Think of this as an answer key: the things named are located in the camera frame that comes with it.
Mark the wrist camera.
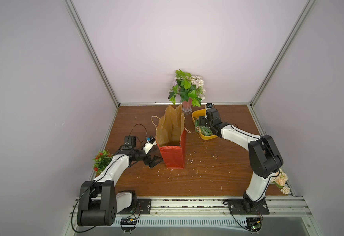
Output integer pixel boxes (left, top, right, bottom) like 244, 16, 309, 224
142, 136, 157, 154
206, 103, 214, 109

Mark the green condiment packet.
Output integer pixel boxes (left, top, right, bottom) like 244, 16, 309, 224
194, 120, 200, 133
200, 126, 213, 137

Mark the small red flower plant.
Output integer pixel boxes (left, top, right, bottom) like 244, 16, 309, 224
93, 150, 113, 173

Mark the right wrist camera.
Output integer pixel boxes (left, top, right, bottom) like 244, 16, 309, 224
206, 103, 214, 109

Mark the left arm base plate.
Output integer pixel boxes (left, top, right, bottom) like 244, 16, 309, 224
119, 199, 152, 215

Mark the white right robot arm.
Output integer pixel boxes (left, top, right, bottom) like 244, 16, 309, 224
198, 107, 284, 203

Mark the circuit board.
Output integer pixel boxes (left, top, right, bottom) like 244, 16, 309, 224
120, 217, 138, 234
245, 217, 262, 233

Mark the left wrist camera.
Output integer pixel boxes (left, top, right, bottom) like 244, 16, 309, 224
142, 136, 157, 154

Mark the green ivy flower bouquet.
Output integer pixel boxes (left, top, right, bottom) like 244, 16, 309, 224
168, 69, 206, 107

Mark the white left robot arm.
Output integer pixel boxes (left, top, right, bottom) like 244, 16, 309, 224
76, 136, 163, 227

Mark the green condiment packet top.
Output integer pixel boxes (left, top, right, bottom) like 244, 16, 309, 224
200, 126, 213, 137

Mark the right circuit board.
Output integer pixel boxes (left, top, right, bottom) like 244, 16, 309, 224
245, 217, 262, 233

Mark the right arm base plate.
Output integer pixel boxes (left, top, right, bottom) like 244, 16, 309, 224
223, 198, 270, 215

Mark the left circuit board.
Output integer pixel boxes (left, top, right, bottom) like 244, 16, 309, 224
120, 217, 138, 234

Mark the aluminium rail frame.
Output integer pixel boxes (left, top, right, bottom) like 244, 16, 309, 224
62, 196, 323, 236

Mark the red paper bag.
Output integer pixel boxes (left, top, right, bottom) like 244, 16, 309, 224
151, 105, 189, 169

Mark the yellow plastic tray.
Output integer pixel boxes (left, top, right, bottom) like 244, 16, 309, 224
192, 109, 217, 140

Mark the pink glass flower vase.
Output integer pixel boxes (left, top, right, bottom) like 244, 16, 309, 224
182, 98, 193, 115

